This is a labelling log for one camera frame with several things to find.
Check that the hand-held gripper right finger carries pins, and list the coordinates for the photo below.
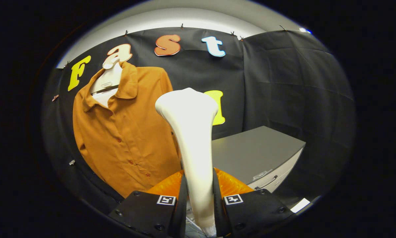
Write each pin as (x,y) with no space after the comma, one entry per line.
(218,211)

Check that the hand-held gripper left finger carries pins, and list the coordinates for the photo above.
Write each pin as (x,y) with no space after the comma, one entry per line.
(181,211)

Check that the white garment steamer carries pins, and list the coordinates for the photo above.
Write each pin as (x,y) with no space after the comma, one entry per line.
(191,132)

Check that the orange button shirt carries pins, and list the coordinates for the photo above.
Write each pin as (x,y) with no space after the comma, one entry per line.
(125,132)

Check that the grey cabinet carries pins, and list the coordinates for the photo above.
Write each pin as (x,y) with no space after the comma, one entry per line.
(251,148)

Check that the white paper slip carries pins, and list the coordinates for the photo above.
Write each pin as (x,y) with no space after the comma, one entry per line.
(299,205)

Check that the black backdrop cloth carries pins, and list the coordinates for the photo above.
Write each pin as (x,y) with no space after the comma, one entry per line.
(284,82)

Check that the white mannequin torso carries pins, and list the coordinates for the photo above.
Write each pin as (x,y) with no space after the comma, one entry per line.
(108,77)

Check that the row of black cloth clips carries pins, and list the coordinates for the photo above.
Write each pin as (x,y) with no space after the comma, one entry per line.
(182,25)

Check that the short ceiling light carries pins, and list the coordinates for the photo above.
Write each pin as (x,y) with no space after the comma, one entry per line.
(305,30)

